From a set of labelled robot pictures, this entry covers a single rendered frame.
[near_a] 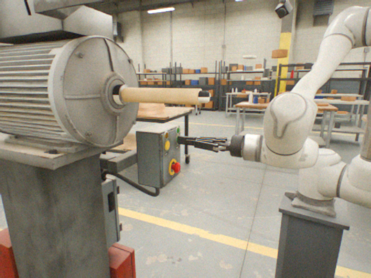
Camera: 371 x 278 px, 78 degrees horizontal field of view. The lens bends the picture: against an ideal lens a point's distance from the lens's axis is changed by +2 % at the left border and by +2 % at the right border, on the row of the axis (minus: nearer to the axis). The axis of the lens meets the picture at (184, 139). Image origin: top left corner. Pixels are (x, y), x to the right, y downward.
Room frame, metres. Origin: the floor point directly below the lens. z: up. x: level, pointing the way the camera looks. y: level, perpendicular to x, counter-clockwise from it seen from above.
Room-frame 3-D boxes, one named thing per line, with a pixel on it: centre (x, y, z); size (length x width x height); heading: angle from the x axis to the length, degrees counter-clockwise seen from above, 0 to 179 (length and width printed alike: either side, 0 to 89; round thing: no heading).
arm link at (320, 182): (1.00, -0.64, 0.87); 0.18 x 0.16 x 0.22; 41
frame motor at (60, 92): (0.63, 0.34, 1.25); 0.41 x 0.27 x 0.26; 66
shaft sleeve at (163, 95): (0.49, 0.05, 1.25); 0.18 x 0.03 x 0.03; 66
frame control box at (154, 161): (0.81, 0.16, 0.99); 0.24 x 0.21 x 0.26; 66
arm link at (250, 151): (0.72, -0.22, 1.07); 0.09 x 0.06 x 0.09; 156
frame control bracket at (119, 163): (0.75, 0.19, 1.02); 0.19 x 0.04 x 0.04; 156
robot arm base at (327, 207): (1.02, -0.62, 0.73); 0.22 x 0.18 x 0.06; 59
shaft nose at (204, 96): (0.45, -0.04, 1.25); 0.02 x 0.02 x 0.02; 66
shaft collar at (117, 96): (0.53, 0.14, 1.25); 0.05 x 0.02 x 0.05; 156
